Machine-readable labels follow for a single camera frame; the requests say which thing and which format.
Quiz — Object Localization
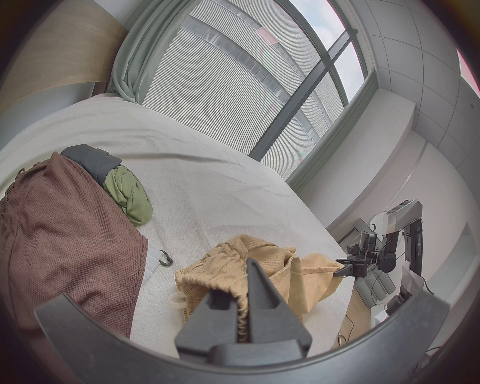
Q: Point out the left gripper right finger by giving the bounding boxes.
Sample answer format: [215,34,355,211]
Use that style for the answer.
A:
[245,257,313,353]

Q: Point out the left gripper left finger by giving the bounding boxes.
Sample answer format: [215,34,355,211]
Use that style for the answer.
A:
[175,289,241,356]

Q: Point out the tan shorts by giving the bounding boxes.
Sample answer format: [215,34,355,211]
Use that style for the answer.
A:
[168,234,347,344]

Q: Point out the bed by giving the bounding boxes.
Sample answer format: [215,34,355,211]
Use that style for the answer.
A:
[0,0,362,362]

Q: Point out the white garment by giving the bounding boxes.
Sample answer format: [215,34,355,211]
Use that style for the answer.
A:
[142,245,175,284]

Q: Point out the green garment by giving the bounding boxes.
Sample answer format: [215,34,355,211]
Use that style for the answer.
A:
[104,165,153,227]

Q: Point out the brown shorts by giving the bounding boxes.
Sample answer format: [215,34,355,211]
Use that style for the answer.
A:
[0,151,149,340]

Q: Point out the black garment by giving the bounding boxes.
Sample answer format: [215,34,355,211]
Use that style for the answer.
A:
[60,144,123,186]

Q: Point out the window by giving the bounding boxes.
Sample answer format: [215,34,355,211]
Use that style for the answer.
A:
[137,0,376,181]

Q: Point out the grey-green curtain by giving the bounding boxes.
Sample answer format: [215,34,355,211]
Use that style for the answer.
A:
[109,0,205,104]

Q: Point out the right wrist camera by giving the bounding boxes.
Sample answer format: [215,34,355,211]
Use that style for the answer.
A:
[347,232,379,259]

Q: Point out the black cable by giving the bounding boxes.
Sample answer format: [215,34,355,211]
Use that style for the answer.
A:
[336,311,356,345]

